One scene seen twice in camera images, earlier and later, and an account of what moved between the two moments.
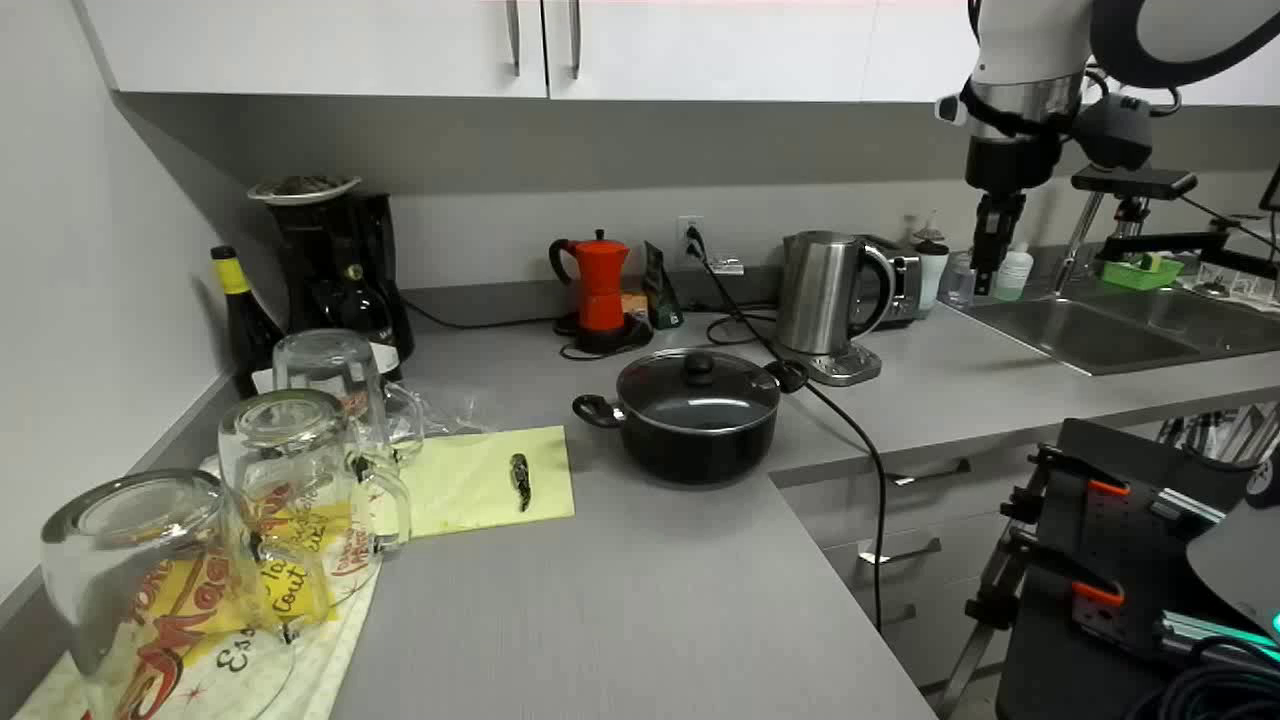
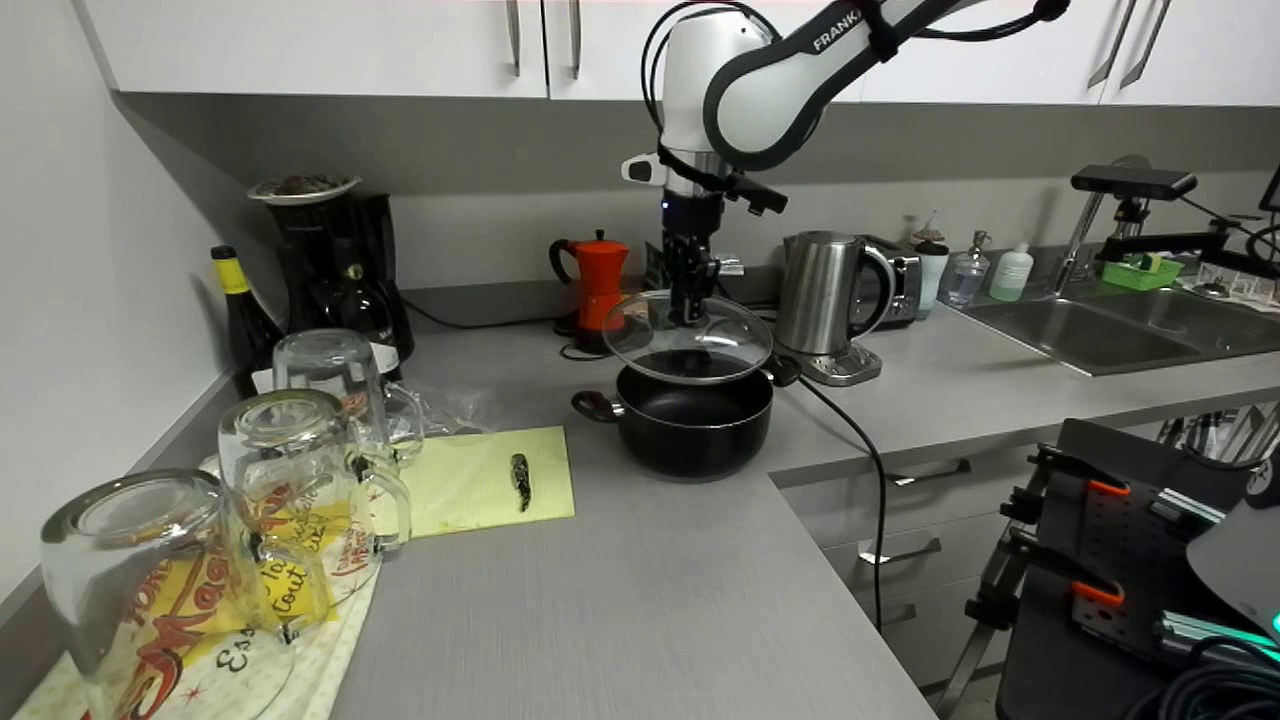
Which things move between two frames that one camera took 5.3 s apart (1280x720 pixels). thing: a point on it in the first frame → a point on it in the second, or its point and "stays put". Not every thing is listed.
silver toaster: (909, 289) stays put
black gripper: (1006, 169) → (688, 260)
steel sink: (1131, 330) stays put
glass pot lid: (697, 390) → (695, 342)
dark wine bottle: (253, 326) stays put
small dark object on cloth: (516, 464) stays put
